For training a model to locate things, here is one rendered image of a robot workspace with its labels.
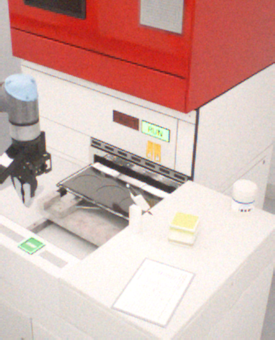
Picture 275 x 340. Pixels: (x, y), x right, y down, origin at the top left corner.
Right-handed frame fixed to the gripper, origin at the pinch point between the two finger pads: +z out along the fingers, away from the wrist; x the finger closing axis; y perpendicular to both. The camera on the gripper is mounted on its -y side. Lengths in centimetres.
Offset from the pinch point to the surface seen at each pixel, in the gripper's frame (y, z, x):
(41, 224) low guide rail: 19.9, 26.0, 17.0
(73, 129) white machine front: 59, 13, 39
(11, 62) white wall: 207, 79, 253
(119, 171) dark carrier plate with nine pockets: 56, 21, 13
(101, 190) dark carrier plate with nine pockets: 41.8, 20.7, 9.7
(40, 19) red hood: 54, -30, 48
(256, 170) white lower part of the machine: 114, 36, -16
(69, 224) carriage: 22.7, 22.9, 6.4
